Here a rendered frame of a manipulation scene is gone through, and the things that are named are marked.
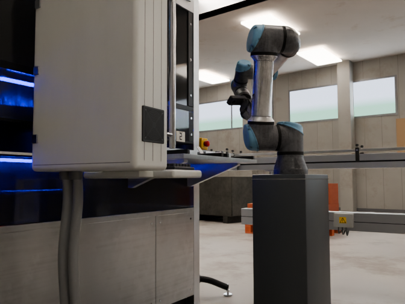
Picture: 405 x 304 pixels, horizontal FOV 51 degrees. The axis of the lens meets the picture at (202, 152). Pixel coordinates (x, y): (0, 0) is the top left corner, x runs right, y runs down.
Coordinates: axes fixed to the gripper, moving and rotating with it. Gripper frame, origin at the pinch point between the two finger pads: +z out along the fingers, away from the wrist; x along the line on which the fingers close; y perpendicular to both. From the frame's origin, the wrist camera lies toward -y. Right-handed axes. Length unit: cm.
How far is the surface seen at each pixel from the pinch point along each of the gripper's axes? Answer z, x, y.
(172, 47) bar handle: 16, -24, -56
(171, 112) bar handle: 32, -7, -51
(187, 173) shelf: 44, 9, -38
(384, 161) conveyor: -19, 5, 113
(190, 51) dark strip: -76, 8, -15
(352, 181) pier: -499, 306, 660
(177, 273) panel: 19, 97, 5
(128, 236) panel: 22, 72, -34
